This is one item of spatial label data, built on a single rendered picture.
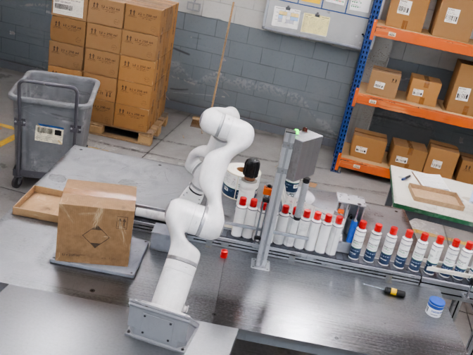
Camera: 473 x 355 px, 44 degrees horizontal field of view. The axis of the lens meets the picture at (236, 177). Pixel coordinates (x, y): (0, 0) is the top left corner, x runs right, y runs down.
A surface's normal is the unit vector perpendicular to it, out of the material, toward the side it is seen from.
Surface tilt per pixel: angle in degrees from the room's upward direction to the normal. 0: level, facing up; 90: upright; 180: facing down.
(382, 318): 0
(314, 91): 90
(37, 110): 94
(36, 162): 94
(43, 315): 0
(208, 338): 0
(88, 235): 90
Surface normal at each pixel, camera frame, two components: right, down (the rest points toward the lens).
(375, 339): 0.18, -0.90
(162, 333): -0.25, 0.34
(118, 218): 0.11, 0.41
